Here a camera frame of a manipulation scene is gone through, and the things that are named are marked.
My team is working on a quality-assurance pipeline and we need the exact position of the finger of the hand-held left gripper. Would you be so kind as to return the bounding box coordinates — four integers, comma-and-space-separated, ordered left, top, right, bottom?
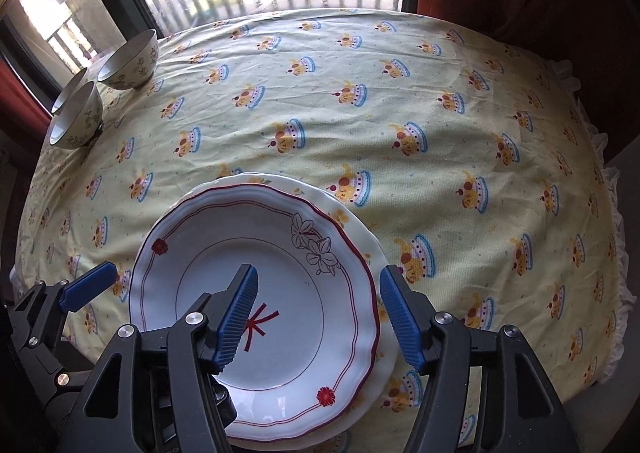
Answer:
7, 260, 119, 386

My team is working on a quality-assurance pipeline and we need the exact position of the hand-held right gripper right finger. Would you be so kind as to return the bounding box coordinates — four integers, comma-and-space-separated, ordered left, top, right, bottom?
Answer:
379, 264, 581, 453

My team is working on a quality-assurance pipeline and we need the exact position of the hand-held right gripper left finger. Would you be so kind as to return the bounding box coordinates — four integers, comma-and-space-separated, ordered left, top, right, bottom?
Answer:
70, 263, 259, 453

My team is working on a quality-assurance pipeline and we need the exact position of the line-rimmed plate with flower outline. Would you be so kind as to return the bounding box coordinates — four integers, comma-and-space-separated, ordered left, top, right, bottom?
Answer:
128, 183, 382, 441

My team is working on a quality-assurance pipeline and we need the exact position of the scalloped floral plate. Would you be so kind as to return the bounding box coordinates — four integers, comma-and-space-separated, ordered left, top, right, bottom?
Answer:
170, 172, 401, 449

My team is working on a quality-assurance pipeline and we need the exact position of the floral ceramic bowl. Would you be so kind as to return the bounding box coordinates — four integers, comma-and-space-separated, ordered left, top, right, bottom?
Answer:
96, 29, 161, 91
48, 81, 104, 150
51, 67, 96, 114

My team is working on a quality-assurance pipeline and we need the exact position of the yellow printed tablecloth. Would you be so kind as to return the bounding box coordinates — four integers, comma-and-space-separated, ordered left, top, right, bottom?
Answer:
10, 8, 633, 453

